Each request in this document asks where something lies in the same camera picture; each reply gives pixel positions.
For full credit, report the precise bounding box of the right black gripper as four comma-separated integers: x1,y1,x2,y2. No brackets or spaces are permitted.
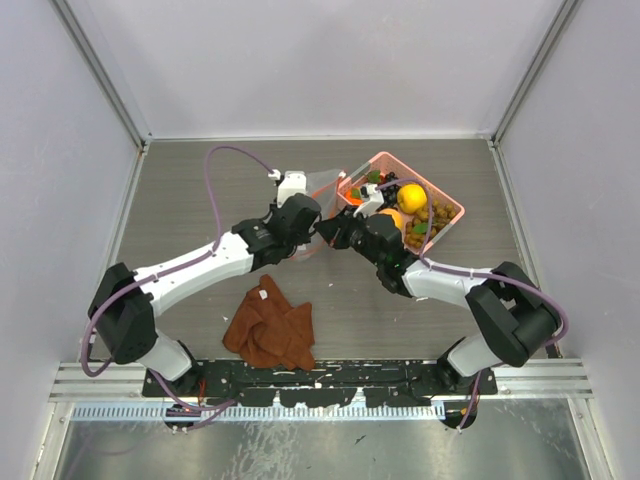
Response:
314,205,384,269

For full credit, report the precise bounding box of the orange persimmon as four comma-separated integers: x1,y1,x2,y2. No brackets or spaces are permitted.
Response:
344,187,363,206

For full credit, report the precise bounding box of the clear zip top bag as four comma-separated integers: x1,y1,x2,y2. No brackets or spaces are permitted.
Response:
292,169,346,261

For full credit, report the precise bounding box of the orange peach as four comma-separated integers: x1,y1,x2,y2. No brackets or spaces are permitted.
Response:
378,208,405,231

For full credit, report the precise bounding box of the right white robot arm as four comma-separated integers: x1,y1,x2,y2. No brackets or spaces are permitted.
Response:
316,209,566,394

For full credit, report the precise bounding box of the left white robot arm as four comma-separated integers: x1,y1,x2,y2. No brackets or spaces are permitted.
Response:
88,193,321,396

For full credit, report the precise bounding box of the dark grape bunch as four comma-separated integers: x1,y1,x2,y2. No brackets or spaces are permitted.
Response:
378,171,400,210

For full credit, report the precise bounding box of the brown longan bunch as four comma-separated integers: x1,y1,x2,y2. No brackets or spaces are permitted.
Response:
404,200,457,249

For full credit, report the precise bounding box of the yellow apple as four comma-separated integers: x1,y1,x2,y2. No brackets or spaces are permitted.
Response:
396,183,428,215

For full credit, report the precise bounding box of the pink plastic basket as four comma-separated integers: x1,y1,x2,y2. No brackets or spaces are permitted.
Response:
337,152,465,252

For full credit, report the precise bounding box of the brown cloth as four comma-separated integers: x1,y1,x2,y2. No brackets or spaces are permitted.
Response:
222,275,315,371

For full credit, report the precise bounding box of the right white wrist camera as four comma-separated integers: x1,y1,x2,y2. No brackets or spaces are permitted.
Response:
268,169,307,207

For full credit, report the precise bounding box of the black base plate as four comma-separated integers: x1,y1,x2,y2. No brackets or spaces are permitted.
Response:
169,360,474,408

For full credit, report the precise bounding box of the grey slotted cable duct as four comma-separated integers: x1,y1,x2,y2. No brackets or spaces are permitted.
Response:
70,401,445,422

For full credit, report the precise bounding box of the aluminium frame rail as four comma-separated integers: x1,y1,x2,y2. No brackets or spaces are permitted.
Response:
48,357,594,401

